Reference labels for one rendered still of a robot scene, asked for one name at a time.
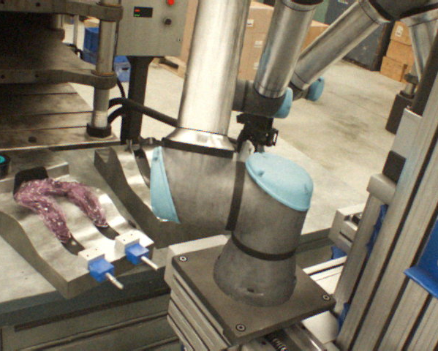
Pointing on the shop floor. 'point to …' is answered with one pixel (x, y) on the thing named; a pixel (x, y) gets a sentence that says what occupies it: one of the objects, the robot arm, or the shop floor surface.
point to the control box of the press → (145, 49)
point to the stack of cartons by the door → (398, 54)
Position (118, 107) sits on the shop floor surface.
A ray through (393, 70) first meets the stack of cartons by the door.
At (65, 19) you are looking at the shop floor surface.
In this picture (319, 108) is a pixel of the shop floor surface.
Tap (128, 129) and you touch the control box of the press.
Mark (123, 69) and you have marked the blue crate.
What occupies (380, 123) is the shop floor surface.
